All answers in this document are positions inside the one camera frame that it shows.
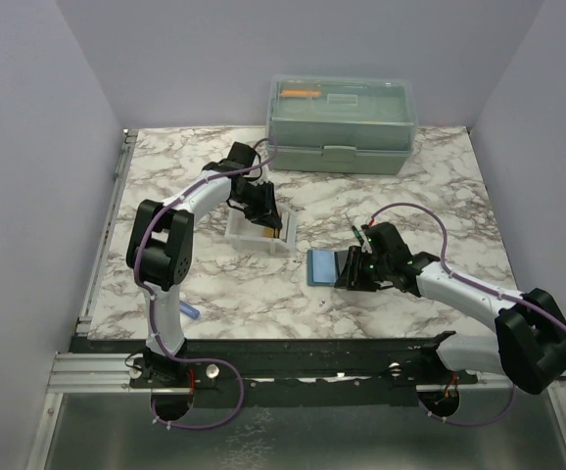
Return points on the blue leather card holder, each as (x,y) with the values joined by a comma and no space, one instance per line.
(324,267)

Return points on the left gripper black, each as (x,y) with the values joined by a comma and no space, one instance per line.
(266,213)

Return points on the green plastic toolbox clear lid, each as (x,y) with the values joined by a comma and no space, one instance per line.
(358,126)

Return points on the small green black screwdriver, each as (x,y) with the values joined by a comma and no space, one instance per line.
(357,234)

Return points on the blue red handled screwdriver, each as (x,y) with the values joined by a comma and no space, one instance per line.
(189,310)

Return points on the aluminium rail frame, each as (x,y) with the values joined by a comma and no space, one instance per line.
(93,419)

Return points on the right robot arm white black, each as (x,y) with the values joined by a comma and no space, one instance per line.
(528,341)

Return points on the orange tool inside toolbox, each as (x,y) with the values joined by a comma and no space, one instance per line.
(300,94)

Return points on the white plastic card tray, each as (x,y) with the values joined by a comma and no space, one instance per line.
(244,235)

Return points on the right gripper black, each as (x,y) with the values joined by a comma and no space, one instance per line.
(352,277)

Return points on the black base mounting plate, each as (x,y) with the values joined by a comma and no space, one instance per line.
(297,373)

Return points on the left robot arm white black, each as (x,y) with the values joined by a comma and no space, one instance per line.
(161,243)

